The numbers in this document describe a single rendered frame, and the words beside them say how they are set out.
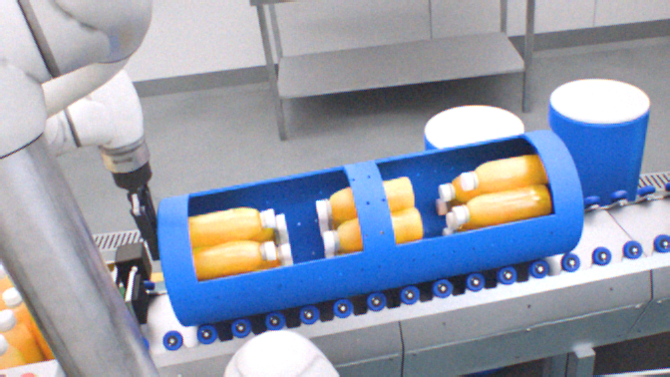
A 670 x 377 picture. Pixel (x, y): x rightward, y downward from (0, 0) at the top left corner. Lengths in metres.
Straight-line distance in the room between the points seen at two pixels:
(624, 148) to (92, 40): 1.65
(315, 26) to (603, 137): 3.09
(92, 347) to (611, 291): 1.21
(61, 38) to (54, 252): 0.23
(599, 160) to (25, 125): 1.67
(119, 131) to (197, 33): 3.66
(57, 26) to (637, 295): 1.40
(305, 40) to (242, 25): 0.45
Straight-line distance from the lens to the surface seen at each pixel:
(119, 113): 1.27
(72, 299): 0.80
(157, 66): 5.06
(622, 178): 2.16
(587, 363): 1.90
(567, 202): 1.47
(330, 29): 4.84
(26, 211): 0.76
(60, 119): 1.27
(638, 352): 2.59
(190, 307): 1.42
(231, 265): 1.42
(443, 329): 1.58
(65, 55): 0.73
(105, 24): 0.71
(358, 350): 1.56
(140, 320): 1.58
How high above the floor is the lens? 1.99
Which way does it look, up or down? 33 degrees down
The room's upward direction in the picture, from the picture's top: 8 degrees counter-clockwise
